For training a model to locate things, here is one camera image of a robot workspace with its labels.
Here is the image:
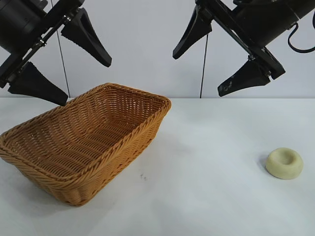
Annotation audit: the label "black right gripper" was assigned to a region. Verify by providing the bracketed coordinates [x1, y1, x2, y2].
[172, 0, 302, 97]

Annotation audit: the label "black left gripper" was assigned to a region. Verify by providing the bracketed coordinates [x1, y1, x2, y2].
[0, 0, 113, 107]

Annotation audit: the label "brown woven wicker basket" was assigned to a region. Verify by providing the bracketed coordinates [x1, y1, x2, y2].
[0, 83, 172, 207]

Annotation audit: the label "pale yellow egg yolk pastry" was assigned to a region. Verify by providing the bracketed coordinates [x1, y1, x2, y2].
[265, 147, 304, 180]

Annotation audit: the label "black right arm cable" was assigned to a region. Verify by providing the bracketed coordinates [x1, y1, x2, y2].
[287, 23, 315, 53]

